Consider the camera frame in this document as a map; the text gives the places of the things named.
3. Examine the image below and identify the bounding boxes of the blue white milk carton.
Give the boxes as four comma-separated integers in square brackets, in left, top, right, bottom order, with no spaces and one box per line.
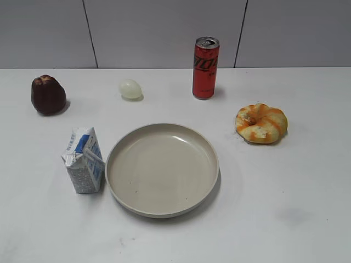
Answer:
[61,127,105,194]

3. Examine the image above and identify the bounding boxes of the beige round plate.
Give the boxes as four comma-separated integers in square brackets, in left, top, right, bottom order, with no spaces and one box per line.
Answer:
[105,123,220,219]

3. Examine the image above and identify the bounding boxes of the white egg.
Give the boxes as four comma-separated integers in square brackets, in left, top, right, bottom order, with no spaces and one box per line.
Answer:
[118,79,142,100]

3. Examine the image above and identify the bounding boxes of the red soda can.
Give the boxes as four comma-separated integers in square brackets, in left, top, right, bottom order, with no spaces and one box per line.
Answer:
[193,36,220,100]

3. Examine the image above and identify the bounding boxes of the orange glazed bagel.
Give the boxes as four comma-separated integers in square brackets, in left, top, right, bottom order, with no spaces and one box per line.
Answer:
[235,103,288,144]

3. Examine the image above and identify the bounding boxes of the dark brown canele cake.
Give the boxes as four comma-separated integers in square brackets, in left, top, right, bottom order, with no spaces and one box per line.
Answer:
[31,75,66,116]

